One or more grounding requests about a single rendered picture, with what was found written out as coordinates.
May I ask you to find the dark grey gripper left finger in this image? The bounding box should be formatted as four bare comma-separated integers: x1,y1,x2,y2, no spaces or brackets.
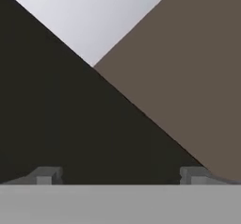
0,166,64,185

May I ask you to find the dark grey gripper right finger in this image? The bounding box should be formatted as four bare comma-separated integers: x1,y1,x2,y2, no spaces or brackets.
179,166,241,185

